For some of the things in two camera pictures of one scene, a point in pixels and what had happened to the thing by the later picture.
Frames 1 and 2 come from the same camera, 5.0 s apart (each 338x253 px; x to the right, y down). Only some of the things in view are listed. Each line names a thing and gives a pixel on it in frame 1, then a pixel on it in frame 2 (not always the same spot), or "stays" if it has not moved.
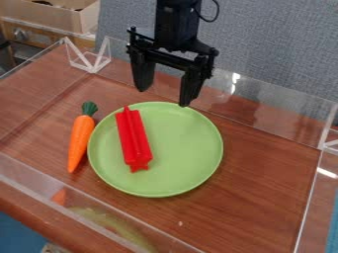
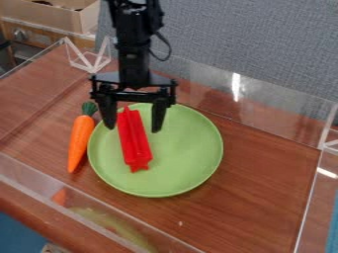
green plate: (186, 147) stays
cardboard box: (75, 16) stays
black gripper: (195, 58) to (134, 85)
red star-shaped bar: (138, 150) stays
